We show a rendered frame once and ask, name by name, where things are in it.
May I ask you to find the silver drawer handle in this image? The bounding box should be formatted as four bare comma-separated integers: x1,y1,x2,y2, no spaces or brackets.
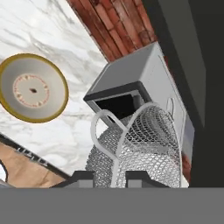
15,146,48,166

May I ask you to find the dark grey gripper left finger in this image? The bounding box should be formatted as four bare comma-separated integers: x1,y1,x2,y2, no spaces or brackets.
51,170,96,189

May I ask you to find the silver mesh tea strainer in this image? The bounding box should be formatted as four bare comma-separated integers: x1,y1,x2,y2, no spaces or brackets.
85,101,183,189

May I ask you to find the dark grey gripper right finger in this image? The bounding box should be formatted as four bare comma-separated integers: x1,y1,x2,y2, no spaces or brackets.
125,170,171,189

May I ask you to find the white bowl with gold rim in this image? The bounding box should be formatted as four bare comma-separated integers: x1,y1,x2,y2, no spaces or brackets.
0,52,70,124

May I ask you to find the dark cabinet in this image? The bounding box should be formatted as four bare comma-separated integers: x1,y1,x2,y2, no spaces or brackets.
142,0,224,189

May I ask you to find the wooden drawer front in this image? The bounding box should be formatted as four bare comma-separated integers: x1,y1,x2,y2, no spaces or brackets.
0,141,68,189

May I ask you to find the grey toaster oven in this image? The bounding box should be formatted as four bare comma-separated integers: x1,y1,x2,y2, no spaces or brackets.
82,41,196,172

